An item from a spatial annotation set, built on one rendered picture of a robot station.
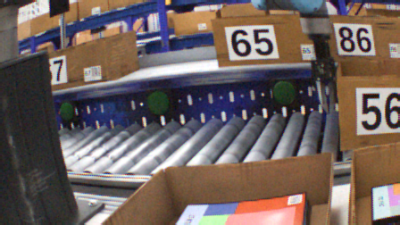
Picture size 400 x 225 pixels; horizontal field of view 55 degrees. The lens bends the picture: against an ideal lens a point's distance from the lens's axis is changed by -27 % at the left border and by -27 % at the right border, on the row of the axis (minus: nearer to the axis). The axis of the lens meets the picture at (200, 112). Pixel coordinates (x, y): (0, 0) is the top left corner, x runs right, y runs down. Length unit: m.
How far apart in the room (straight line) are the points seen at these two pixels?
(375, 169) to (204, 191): 0.31
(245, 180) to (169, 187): 0.12
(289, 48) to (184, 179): 0.83
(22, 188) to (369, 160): 0.59
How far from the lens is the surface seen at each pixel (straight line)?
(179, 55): 1.96
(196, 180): 0.78
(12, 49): 0.81
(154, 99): 1.58
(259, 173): 0.76
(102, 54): 1.73
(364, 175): 0.75
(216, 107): 1.57
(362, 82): 1.02
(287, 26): 1.52
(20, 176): 0.75
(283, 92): 1.47
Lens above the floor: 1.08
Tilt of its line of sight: 11 degrees down
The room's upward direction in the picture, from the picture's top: 8 degrees counter-clockwise
